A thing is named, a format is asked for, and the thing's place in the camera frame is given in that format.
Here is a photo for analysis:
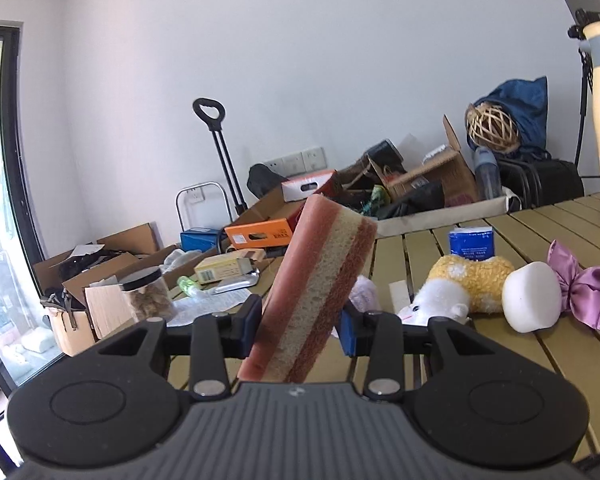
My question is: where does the pink yellow layered sponge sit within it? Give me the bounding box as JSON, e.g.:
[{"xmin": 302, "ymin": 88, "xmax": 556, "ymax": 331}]
[{"xmin": 237, "ymin": 195, "xmax": 377, "ymax": 382}]

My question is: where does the wicker rattan ball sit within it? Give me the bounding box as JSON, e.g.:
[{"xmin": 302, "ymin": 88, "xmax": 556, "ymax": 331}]
[{"xmin": 465, "ymin": 102, "xmax": 520, "ymax": 154}]

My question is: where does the purple satin scrunchie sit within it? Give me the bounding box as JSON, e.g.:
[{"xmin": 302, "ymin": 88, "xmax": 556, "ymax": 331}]
[{"xmin": 546, "ymin": 240, "xmax": 600, "ymax": 330}]

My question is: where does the orange shoe box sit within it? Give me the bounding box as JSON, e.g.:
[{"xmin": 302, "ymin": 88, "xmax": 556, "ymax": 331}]
[{"xmin": 224, "ymin": 188, "xmax": 306, "ymax": 249}]

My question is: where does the printed paper sheet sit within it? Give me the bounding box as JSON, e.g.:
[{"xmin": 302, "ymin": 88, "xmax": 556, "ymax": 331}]
[{"xmin": 166, "ymin": 289, "xmax": 250, "ymax": 327}]

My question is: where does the grey blue water bottle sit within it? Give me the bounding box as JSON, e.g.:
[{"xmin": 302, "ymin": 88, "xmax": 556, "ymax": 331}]
[{"xmin": 474, "ymin": 146, "xmax": 502, "ymax": 200}]

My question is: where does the black camera tripod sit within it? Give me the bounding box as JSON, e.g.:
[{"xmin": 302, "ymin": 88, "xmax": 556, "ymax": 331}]
[{"xmin": 567, "ymin": 9, "xmax": 600, "ymax": 166}]

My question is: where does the dark blue fabric bag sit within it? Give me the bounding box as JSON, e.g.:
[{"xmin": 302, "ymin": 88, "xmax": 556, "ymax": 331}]
[{"xmin": 466, "ymin": 76, "xmax": 552, "ymax": 162}]

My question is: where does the black trolley handle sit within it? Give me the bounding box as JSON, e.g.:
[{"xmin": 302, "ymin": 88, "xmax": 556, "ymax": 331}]
[{"xmin": 192, "ymin": 98, "xmax": 247, "ymax": 216}]

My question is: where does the open cardboard box on floor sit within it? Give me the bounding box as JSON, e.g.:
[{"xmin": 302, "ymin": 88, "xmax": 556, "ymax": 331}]
[{"xmin": 33, "ymin": 223, "xmax": 178, "ymax": 306}]

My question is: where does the small yellow carton box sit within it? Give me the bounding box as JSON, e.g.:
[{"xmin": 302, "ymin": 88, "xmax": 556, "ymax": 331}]
[{"xmin": 195, "ymin": 248, "xmax": 265, "ymax": 285}]

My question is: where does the white metal trolley frame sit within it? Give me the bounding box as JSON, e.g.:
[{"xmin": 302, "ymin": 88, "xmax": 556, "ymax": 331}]
[{"xmin": 174, "ymin": 181, "xmax": 235, "ymax": 232}]

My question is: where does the black suitcase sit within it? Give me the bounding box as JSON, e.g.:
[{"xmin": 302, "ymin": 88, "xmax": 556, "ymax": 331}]
[{"xmin": 496, "ymin": 157, "xmax": 584, "ymax": 209}]

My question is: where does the white round foam sponge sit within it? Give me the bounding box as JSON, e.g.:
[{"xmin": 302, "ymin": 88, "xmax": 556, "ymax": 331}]
[{"xmin": 502, "ymin": 261, "xmax": 562, "ymax": 334}]

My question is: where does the clear jar with black lid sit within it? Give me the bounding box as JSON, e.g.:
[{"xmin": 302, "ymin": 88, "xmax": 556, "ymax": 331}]
[{"xmin": 120, "ymin": 266, "xmax": 176, "ymax": 322}]

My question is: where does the wall socket panel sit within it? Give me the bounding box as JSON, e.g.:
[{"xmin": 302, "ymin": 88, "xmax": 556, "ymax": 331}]
[{"xmin": 263, "ymin": 148, "xmax": 327, "ymax": 178}]

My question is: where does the blue tissue pack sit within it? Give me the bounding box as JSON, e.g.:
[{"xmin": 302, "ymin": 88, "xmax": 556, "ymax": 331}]
[{"xmin": 448, "ymin": 226, "xmax": 495, "ymax": 261}]

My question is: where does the brown cardboard box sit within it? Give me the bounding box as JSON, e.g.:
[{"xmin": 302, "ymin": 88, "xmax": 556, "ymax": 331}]
[{"xmin": 368, "ymin": 116, "xmax": 480, "ymax": 207}]

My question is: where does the yellow white plush toy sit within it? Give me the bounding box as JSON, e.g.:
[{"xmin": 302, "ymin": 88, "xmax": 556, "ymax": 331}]
[{"xmin": 398, "ymin": 255, "xmax": 515, "ymax": 326}]

